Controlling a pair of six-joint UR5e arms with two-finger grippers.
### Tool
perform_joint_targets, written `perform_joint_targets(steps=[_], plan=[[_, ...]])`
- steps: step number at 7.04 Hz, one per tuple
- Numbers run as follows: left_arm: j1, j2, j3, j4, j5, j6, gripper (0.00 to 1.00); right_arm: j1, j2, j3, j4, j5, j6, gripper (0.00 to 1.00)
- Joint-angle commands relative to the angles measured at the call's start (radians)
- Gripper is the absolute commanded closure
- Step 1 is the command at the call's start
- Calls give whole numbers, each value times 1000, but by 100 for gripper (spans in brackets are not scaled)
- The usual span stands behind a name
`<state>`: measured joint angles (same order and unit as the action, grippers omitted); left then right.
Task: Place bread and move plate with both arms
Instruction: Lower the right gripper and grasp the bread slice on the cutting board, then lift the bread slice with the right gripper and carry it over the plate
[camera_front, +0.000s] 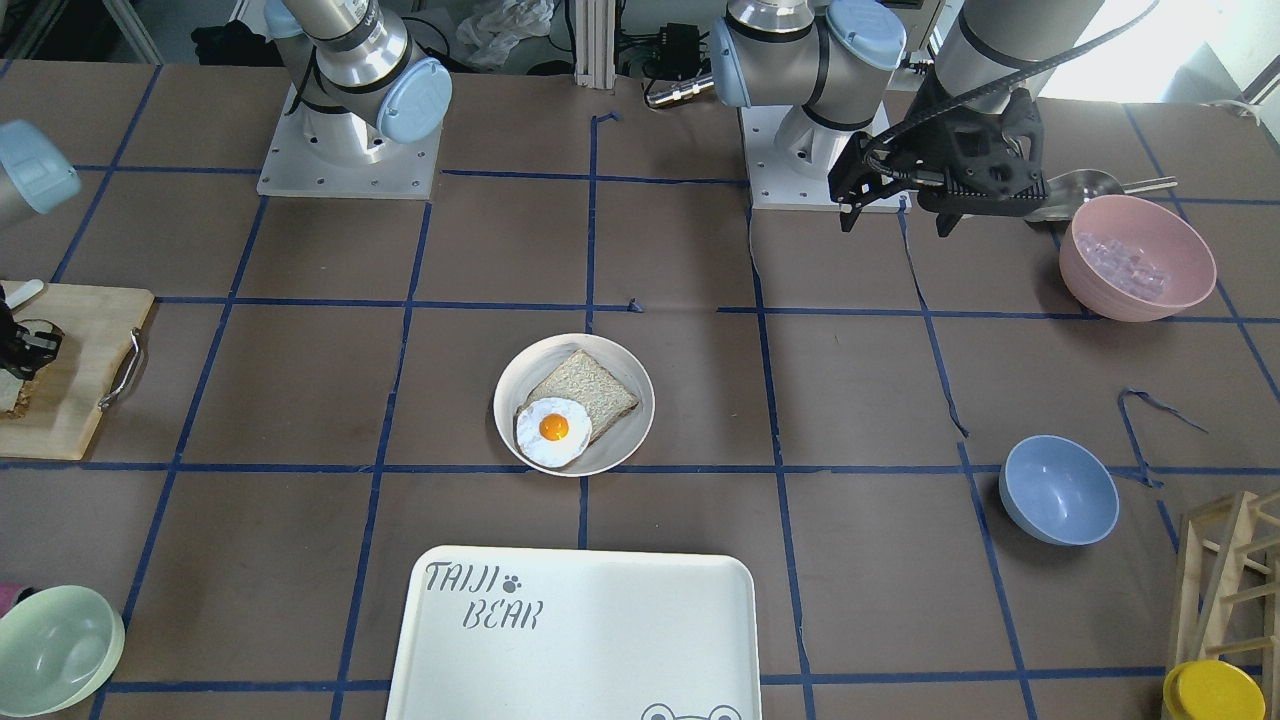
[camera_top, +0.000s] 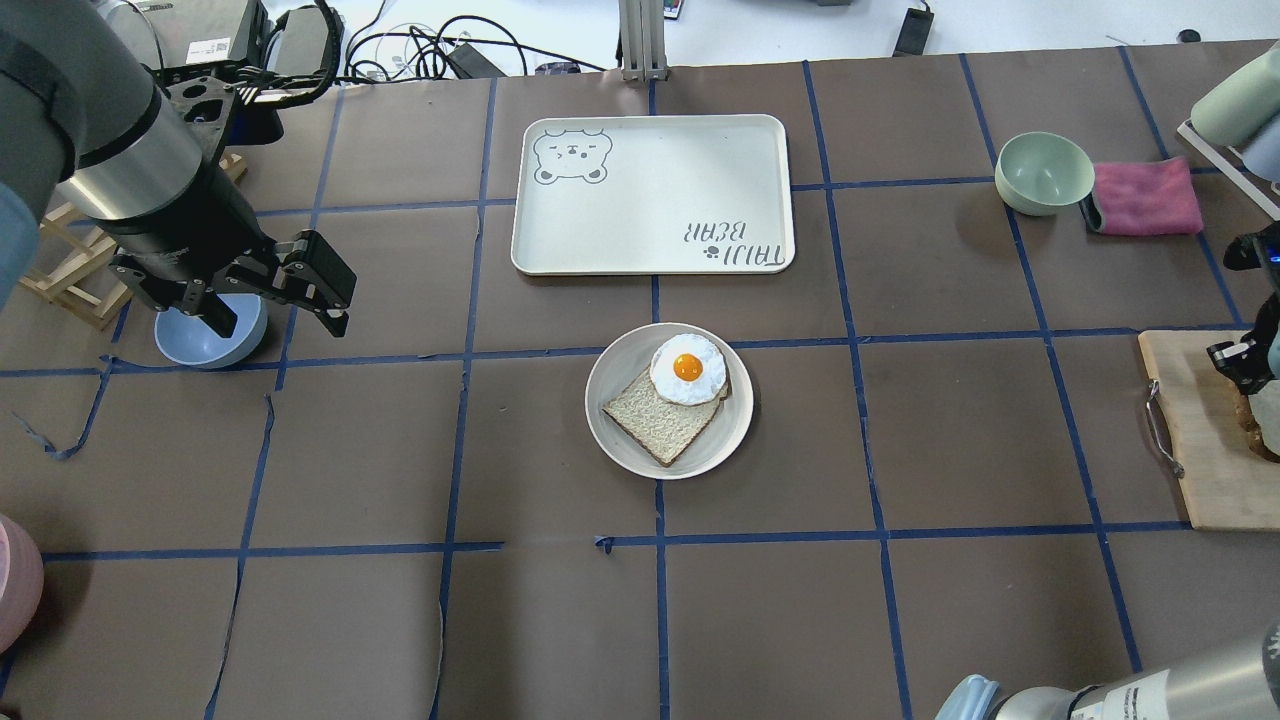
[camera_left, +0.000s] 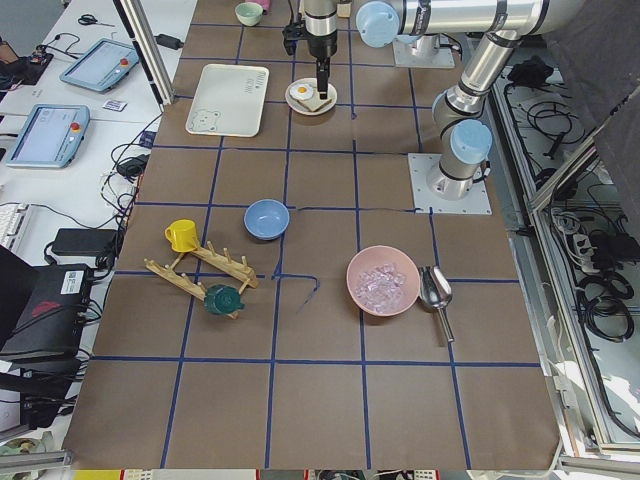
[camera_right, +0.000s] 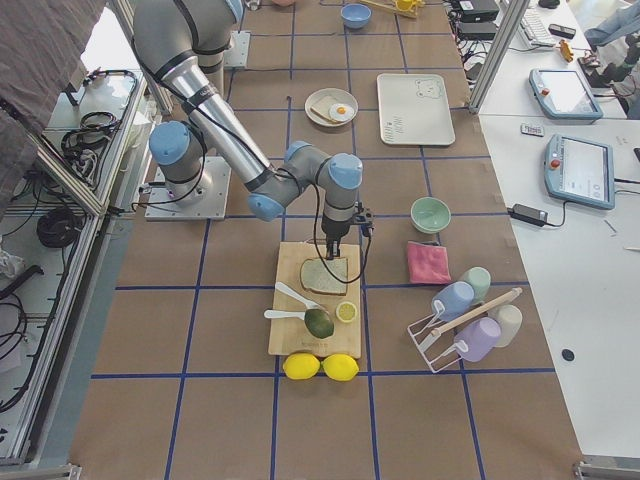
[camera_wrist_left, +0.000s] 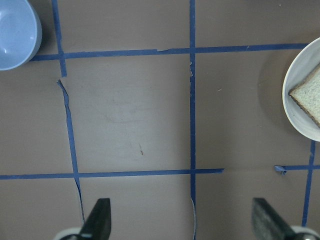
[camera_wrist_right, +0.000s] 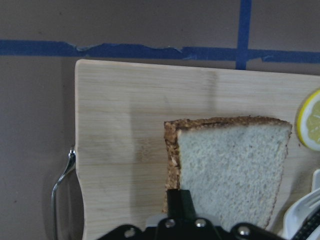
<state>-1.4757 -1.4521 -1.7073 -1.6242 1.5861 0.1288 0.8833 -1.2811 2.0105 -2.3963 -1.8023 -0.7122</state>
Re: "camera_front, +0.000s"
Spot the wooden cutting board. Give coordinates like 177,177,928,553
1,283,155,461

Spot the wooden rack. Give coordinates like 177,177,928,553
1167,491,1279,702

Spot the aluminium frame post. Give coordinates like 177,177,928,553
572,0,617,91

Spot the pink cloth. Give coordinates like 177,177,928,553
0,582,37,618

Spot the white round plate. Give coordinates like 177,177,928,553
493,333,655,477

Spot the bread slice under egg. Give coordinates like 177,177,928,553
518,348,639,445

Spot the plastic fried egg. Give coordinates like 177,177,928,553
515,397,594,468

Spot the black power adapter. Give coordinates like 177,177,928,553
654,23,701,77

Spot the bread slice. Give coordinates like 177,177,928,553
518,348,639,445
1,370,35,420

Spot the white knife handle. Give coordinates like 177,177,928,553
5,279,45,310

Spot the light green bowl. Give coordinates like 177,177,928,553
1,585,125,717

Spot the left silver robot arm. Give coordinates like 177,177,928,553
710,1,1100,236

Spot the metal ladle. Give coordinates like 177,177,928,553
1023,169,1178,223

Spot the pink bowl with ice cubes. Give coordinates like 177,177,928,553
1059,195,1219,322

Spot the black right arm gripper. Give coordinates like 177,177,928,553
1,291,64,380

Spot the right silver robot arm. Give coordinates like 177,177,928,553
1,1,453,380

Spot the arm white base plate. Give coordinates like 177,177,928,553
739,106,854,213
256,88,442,201

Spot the white Taiji Bear tray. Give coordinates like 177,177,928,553
387,544,763,719

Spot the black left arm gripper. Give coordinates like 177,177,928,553
828,88,1048,238

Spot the blue bowl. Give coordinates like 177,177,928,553
998,436,1120,547

